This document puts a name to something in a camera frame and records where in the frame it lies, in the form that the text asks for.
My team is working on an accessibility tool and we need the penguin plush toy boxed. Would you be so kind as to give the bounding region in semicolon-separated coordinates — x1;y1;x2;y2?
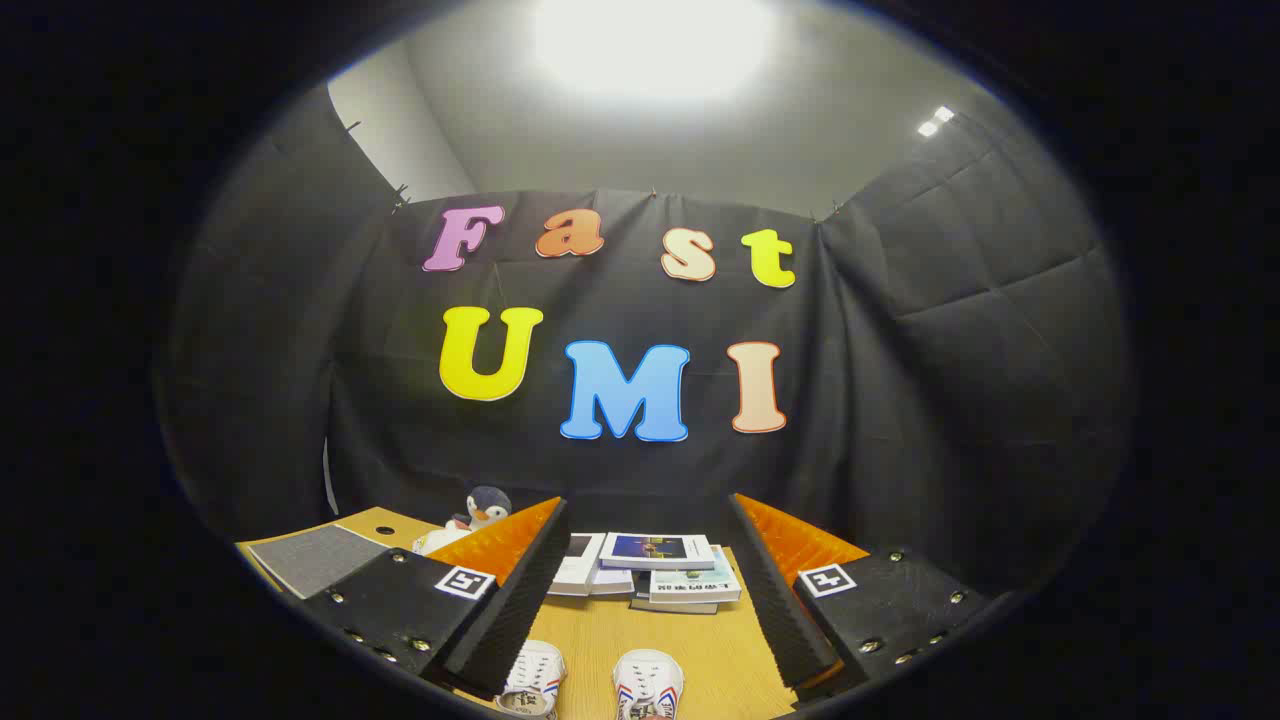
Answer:
455;486;513;531

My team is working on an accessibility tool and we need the grey fabric storage box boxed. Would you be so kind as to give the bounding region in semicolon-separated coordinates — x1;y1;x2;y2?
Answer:
245;524;393;601

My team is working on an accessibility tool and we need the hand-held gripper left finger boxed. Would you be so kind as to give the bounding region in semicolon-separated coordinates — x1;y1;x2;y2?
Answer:
300;495;571;699

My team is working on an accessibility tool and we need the white striped canvas shoe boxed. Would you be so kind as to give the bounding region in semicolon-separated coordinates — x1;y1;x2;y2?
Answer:
495;640;568;719
612;649;686;720

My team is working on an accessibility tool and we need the large ceiling light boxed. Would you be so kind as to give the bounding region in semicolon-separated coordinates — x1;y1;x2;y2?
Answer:
530;0;781;101

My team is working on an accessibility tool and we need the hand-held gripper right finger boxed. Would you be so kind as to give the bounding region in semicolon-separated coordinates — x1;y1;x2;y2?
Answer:
728;492;993;701

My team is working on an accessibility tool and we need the dark grey book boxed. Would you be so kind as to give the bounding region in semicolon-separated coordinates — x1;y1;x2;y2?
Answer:
630;572;719;615

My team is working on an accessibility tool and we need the pale teal cover book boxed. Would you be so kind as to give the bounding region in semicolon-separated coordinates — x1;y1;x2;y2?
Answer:
648;547;743;605

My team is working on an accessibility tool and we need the book with blue photo cover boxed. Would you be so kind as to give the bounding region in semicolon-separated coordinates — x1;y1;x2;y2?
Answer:
598;532;717;572

